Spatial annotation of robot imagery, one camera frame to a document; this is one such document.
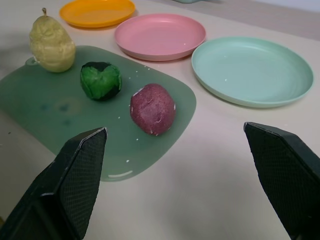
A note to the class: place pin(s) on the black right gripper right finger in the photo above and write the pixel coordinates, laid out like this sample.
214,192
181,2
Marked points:
282,170

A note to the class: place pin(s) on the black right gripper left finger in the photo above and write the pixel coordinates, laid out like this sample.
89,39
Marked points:
62,190

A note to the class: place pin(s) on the light green plate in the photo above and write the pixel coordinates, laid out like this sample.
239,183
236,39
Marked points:
252,71

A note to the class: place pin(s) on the green toy vegetable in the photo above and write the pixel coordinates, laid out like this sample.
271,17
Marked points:
100,81

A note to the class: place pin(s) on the dark red foam fruit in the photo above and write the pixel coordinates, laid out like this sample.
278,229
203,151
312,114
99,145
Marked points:
152,110

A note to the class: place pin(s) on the orange plate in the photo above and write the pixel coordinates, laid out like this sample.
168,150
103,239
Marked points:
97,12

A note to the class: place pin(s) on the pink plate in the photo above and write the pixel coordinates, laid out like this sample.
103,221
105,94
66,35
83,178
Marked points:
160,36

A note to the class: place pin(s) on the green cutting board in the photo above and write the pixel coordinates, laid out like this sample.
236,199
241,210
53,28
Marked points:
50,110

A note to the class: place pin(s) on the yellow foam pear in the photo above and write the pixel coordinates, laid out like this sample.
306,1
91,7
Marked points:
51,45

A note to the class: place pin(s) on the pale teal object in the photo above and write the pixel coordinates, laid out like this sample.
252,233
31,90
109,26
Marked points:
186,1

